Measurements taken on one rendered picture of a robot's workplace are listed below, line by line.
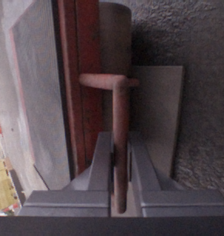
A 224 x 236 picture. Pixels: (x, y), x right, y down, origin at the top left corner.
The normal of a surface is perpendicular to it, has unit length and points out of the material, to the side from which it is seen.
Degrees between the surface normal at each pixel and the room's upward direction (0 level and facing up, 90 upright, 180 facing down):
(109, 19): 70
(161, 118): 0
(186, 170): 0
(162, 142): 0
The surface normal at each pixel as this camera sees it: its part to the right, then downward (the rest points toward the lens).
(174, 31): -0.77, 0.20
